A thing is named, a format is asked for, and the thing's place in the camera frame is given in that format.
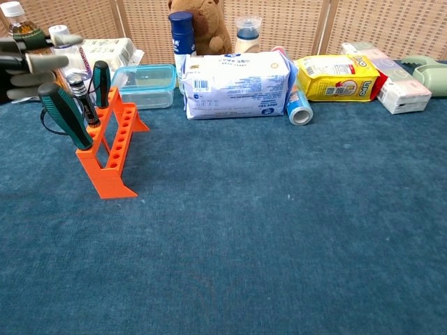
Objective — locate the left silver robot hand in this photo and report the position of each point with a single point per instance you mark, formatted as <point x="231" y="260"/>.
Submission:
<point x="31" y="64"/>

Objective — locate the orange screwdriver rack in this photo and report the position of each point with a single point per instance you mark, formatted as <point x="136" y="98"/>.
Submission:
<point x="104" y="178"/>

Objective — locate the green tea bottle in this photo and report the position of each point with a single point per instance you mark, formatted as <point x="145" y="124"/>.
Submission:
<point x="21" y="29"/>

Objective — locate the clear water bottle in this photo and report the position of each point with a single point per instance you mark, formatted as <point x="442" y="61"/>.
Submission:
<point x="75" y="56"/>

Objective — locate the white egg carton package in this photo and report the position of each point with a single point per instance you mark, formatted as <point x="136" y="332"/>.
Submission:
<point x="104" y="52"/>

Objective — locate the clear container with blue lid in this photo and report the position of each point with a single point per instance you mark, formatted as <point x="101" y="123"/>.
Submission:
<point x="146" y="87"/>

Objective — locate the blue and white spray can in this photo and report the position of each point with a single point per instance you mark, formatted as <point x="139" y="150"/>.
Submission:
<point x="181" y="38"/>

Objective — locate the brown capybara plush toy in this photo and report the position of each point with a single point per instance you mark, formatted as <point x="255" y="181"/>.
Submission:
<point x="209" y="28"/>

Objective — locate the white wet wipes pack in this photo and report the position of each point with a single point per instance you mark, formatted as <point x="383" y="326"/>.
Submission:
<point x="237" y="83"/>

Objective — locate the white sauce bottle clear cap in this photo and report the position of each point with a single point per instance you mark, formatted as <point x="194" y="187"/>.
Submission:
<point x="247" y="42"/>

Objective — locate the blue carpet table cover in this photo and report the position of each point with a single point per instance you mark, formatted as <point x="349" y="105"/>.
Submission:
<point x="244" y="227"/>

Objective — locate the wicker folding screen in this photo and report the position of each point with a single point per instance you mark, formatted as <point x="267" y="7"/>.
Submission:
<point x="297" y="21"/>

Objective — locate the blue plastic wrap roll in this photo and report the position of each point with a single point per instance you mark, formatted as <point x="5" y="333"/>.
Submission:
<point x="298" y="108"/>

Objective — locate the yellow Lipo biscuit bag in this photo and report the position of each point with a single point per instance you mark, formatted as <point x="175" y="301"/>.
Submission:
<point x="335" y="80"/>

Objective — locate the red and yellow snack box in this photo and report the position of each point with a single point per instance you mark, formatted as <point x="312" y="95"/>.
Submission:
<point x="381" y="83"/>

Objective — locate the pastel tissue box pack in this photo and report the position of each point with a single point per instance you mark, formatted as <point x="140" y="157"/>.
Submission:
<point x="401" y="90"/>

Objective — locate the pale green lint roller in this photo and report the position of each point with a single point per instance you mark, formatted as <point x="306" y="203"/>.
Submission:
<point x="429" y="73"/>

